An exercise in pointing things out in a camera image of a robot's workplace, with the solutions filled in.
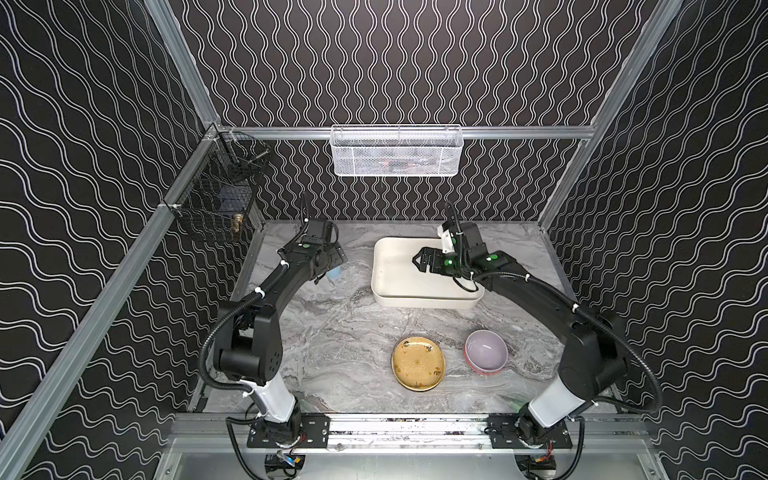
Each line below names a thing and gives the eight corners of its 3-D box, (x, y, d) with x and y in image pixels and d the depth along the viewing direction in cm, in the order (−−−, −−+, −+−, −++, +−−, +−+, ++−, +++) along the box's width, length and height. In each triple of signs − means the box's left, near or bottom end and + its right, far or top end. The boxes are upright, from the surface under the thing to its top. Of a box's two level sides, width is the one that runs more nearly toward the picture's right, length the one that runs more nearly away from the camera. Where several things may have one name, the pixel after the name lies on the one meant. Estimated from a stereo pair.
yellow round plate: (391, 391, 82) (391, 387, 80) (391, 341, 92) (391, 336, 89) (446, 391, 82) (448, 387, 80) (440, 341, 92) (441, 336, 89)
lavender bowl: (464, 377, 85) (470, 367, 78) (458, 342, 92) (463, 329, 85) (503, 377, 85) (512, 366, 78) (494, 341, 92) (502, 329, 85)
